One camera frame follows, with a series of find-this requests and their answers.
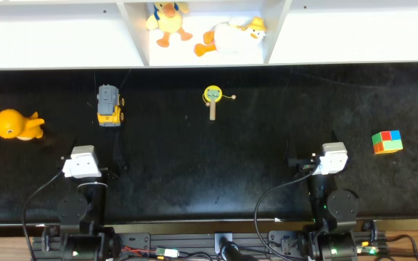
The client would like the white shelf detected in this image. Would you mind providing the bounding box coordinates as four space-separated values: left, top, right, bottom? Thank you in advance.
0 0 418 71

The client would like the mounting rail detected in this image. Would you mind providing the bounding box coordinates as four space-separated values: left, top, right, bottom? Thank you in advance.
30 230 418 261

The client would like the yellow rubber duck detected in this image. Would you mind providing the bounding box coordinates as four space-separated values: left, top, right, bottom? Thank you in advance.
0 109 46 141

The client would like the yellow rattle drum toy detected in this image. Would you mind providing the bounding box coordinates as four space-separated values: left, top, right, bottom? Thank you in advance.
202 85 237 122

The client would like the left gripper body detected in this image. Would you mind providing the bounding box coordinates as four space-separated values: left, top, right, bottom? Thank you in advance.
98 166 120 181

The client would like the many-coloured puzzle cube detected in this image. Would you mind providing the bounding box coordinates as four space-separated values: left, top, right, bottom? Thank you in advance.
371 130 404 155

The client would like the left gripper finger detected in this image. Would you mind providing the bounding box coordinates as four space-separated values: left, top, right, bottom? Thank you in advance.
112 132 124 172

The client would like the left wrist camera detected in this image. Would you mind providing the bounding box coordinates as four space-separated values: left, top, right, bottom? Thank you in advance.
62 145 103 179

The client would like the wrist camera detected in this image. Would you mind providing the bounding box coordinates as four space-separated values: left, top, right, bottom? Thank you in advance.
312 141 349 176
62 145 103 179

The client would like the white plush duck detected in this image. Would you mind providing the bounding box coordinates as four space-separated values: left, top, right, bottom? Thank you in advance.
194 16 268 57

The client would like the black cable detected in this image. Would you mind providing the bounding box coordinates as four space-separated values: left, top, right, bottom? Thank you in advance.
21 170 65 261
253 165 321 261

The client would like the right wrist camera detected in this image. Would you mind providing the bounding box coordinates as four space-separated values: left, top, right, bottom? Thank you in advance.
312 141 349 176

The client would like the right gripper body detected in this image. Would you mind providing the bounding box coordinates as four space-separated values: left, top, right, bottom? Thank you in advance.
287 157 321 172

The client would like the yellow plush duck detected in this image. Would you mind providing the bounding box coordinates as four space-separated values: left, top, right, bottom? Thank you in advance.
145 1 194 49

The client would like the grey and yellow toy truck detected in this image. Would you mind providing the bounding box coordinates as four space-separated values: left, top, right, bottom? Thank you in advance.
96 84 126 128

